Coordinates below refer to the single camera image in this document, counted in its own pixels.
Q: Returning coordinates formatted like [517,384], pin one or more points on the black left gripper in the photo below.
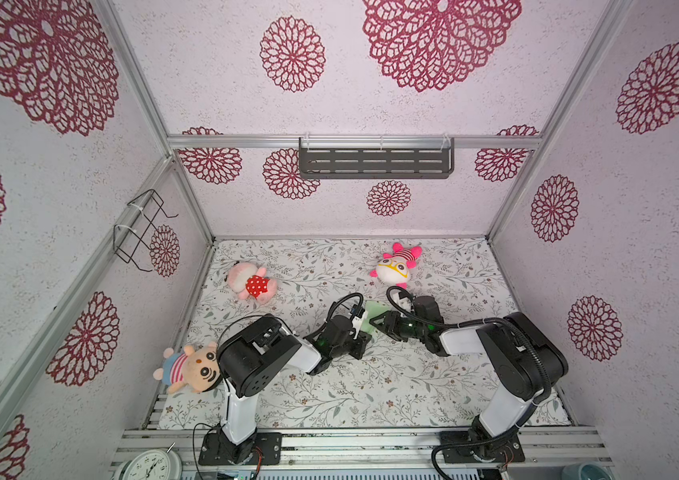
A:
[360,342]

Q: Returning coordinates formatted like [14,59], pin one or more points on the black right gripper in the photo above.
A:
[391,317]

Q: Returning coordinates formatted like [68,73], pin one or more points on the light green paper sheet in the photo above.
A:
[362,314]

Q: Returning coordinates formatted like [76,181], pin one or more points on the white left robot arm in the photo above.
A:
[253,357]

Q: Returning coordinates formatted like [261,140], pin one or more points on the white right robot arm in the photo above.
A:
[526,362]

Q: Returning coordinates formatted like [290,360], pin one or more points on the white pink owl plush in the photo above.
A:
[395,268]

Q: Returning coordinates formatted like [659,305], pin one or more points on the pink plush red dotted dress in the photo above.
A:
[248,281]

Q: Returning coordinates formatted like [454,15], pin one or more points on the striped hat doll plush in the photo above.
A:
[194,368]

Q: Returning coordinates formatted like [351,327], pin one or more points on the white analog clock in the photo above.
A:
[154,464]

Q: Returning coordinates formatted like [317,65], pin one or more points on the teal cup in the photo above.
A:
[585,471]

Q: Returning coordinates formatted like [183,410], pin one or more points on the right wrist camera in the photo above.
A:
[427,309]

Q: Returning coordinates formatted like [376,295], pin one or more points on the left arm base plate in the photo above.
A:
[260,449]

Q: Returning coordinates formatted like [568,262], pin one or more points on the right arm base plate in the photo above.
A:
[476,446]

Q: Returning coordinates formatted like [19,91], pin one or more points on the grey wall shelf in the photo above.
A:
[379,163]

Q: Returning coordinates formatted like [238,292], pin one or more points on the black wire wall rack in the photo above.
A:
[148,242]

